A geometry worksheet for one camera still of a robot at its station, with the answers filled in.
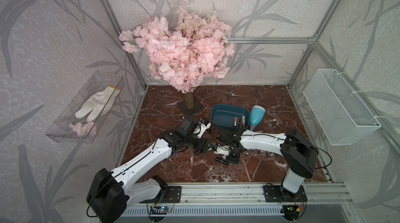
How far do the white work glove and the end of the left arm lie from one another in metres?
0.33

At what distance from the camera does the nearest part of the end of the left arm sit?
0.61m

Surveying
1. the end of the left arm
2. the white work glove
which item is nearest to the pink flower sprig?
the white work glove
